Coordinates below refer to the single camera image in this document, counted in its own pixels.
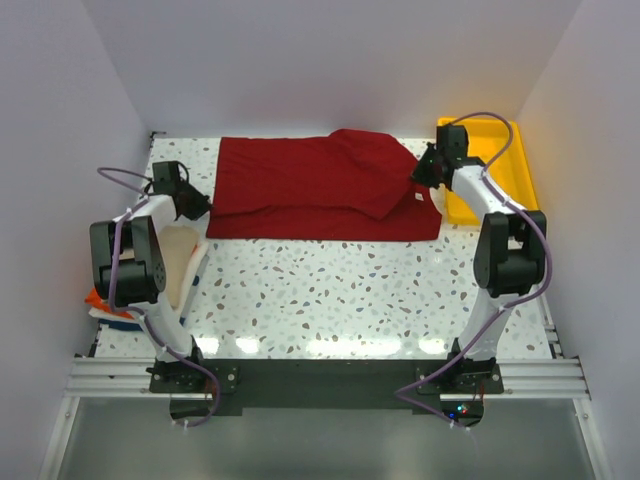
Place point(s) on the yellow plastic tray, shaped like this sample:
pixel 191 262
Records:
pixel 511 171

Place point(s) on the beige folded t shirt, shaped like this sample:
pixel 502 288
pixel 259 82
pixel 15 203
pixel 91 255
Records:
pixel 178 245

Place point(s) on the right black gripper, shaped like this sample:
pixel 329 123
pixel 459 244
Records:
pixel 419 173

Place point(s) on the blue folded t shirt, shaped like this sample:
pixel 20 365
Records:
pixel 132 326

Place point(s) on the dark red t shirt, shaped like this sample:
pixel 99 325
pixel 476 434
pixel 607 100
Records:
pixel 350 185

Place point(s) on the aluminium frame rail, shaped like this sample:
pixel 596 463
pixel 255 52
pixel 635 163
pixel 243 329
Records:
pixel 100 377

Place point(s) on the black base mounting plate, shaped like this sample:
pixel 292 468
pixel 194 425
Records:
pixel 468 410

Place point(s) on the white folded t shirt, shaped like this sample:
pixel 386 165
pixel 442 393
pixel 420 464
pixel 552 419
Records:
pixel 199 256

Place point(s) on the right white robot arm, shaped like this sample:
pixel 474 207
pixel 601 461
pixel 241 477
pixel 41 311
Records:
pixel 510 261

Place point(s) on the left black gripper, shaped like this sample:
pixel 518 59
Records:
pixel 201 206

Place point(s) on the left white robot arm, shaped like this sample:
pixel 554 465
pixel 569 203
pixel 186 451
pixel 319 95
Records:
pixel 144 262

